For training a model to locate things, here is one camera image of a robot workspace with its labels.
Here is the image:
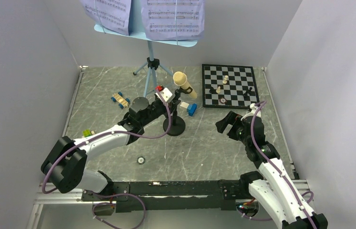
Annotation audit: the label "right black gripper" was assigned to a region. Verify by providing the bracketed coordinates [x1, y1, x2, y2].
[215, 111, 251, 146]

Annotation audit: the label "black microphone stand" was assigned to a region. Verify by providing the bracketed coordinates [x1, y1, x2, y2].
[167, 87, 193, 136]

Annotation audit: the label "gold toy microphone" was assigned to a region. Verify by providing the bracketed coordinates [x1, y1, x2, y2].
[173, 72, 197, 99]

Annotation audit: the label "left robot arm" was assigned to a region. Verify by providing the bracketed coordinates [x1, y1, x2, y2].
[41, 93, 180, 200]

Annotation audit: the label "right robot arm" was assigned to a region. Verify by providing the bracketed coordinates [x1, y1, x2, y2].
[215, 111, 328, 229]

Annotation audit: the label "poker chip on chessboard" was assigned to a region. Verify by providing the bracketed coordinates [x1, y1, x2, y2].
[219, 97, 227, 104]

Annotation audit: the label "blue white block toy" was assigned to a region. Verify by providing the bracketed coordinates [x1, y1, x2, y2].
[179, 101, 197, 116]

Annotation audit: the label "black chess piece left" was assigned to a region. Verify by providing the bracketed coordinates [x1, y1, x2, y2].
[209, 87, 217, 94]

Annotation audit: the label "black chess piece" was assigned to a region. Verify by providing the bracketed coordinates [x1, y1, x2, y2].
[209, 87, 217, 94]
[243, 87, 254, 98]

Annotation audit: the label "black white chessboard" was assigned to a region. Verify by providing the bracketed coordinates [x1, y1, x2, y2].
[202, 64, 260, 109]

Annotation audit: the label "black chess piece right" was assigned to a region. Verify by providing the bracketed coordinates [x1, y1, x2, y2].
[243, 87, 254, 98]

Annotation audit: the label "wooden toy car blue wheels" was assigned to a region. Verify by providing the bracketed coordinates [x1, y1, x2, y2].
[111, 92, 130, 109]

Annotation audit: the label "white chess piece upper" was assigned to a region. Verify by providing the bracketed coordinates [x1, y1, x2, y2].
[222, 75, 229, 84]

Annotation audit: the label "light blue music stand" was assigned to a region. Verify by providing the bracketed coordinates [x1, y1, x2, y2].
[94, 0, 198, 97]

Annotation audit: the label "poker chip on table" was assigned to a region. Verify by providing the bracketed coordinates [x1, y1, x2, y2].
[137, 156, 145, 165]

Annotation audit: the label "colourful brick toy train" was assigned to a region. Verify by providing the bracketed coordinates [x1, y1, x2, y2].
[83, 129, 95, 137]

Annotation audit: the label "right sheet music page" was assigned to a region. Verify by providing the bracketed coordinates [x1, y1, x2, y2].
[140, 0, 205, 41]

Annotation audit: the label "sheet music page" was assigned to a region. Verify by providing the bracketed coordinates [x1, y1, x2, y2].
[80, 0, 132, 36]
[140, 0, 205, 41]

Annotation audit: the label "left sheet music page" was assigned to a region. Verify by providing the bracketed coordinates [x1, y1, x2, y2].
[80, 0, 132, 36]

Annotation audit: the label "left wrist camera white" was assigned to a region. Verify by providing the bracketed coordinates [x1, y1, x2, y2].
[155, 85, 175, 103]

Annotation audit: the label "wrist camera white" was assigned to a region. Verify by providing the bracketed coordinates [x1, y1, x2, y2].
[155, 85, 175, 103]
[240, 103, 264, 121]

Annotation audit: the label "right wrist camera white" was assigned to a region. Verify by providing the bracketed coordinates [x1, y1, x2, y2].
[240, 103, 264, 121]

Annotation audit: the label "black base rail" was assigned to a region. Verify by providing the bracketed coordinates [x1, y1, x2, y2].
[80, 172, 302, 213]

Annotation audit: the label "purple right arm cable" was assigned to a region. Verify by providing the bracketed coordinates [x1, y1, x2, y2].
[236, 101, 318, 229]

